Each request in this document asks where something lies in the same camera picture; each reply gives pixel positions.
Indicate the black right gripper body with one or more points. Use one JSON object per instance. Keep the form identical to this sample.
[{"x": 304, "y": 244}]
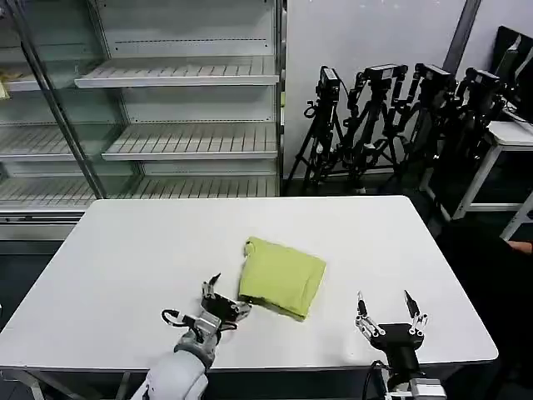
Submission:
[{"x": 397, "y": 339}]

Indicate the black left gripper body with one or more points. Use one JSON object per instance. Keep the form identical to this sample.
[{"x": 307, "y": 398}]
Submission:
[{"x": 218, "y": 308}]

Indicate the empty metal display shelf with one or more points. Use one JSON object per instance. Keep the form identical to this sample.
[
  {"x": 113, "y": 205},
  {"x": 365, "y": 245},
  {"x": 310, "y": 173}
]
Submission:
[{"x": 187, "y": 141}]

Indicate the grey slanted wall strip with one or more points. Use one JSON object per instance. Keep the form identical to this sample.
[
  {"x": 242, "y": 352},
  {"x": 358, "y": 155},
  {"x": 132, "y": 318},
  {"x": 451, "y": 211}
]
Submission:
[{"x": 460, "y": 41}]

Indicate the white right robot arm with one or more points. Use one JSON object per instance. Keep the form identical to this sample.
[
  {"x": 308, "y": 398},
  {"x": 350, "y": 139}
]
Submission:
[{"x": 416, "y": 385}]

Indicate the black monitor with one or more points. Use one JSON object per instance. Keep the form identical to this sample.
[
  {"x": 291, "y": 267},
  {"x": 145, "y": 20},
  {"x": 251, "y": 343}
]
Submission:
[{"x": 514, "y": 62}]

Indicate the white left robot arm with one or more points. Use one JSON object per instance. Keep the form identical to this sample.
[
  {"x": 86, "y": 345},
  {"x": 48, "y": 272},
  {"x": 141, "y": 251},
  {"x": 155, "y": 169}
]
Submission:
[{"x": 179, "y": 371}]

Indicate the yellow-green shirt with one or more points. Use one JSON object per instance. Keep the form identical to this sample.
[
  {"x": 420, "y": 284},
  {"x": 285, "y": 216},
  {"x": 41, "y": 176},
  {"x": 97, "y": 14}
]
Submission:
[{"x": 283, "y": 277}]

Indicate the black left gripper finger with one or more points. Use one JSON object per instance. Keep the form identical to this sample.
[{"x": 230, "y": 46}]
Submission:
[
  {"x": 239, "y": 311},
  {"x": 208, "y": 287}
]

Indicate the person's hand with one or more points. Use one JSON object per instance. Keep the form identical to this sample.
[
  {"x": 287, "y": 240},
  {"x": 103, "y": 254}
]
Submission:
[{"x": 524, "y": 246}]

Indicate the white frame desk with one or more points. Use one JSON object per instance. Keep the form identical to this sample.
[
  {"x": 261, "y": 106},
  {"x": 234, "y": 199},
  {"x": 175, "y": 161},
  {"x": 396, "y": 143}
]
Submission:
[{"x": 510, "y": 135}]

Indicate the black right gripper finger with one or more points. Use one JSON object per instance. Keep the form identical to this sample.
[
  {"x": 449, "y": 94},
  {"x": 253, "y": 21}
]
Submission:
[
  {"x": 365, "y": 323},
  {"x": 417, "y": 323}
]

